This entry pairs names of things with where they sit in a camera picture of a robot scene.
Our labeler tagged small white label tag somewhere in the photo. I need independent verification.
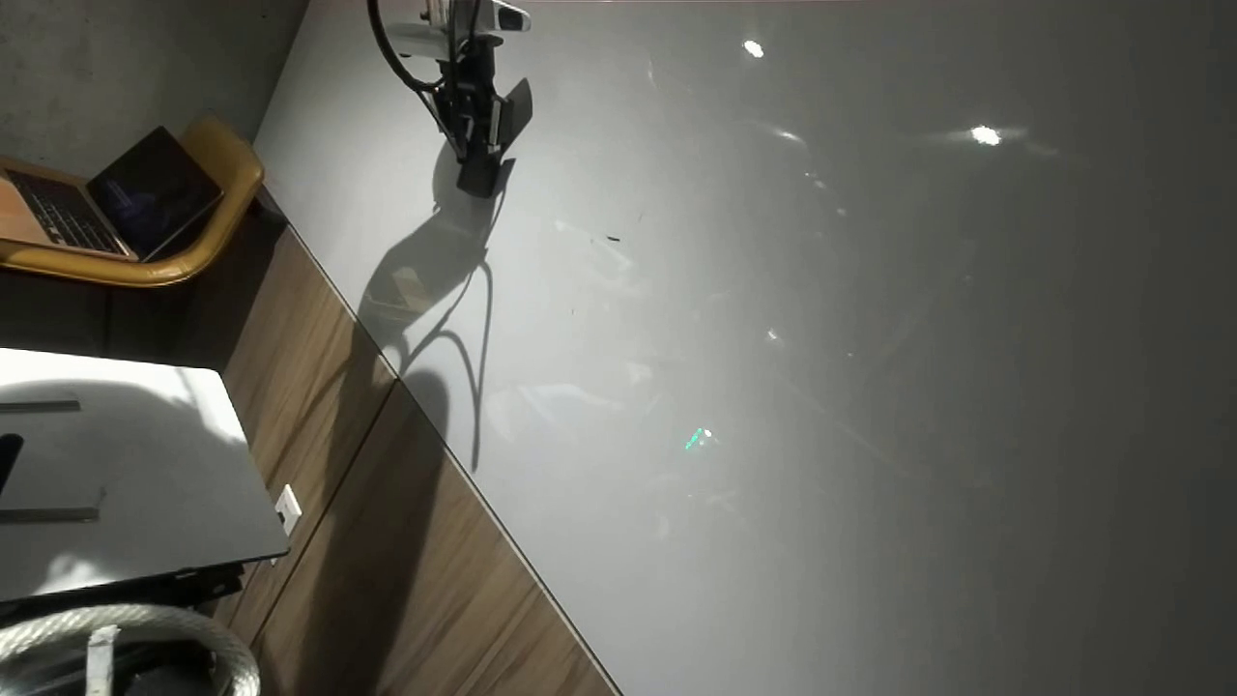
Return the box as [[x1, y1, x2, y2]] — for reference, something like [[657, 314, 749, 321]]
[[271, 481, 304, 539]]

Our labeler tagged open laptop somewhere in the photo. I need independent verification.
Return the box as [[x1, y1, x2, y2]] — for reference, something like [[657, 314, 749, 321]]
[[0, 125, 224, 265]]

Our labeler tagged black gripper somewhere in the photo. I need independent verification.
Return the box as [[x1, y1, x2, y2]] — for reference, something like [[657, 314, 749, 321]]
[[434, 0, 533, 161]]

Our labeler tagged yellow wooden chair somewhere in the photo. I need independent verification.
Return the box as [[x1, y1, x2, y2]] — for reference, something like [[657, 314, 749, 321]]
[[0, 116, 265, 295]]

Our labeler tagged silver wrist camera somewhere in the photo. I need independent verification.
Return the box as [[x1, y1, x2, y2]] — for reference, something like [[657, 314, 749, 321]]
[[484, 0, 533, 36]]

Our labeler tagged white slotted platform board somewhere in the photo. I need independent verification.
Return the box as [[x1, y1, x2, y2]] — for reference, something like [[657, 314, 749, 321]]
[[0, 345, 292, 604]]

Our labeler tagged black foam eraser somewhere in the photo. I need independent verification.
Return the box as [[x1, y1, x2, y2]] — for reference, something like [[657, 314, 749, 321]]
[[452, 151, 521, 203]]

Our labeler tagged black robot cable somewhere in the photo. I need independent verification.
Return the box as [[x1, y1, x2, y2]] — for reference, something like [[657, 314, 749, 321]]
[[364, 0, 457, 106]]

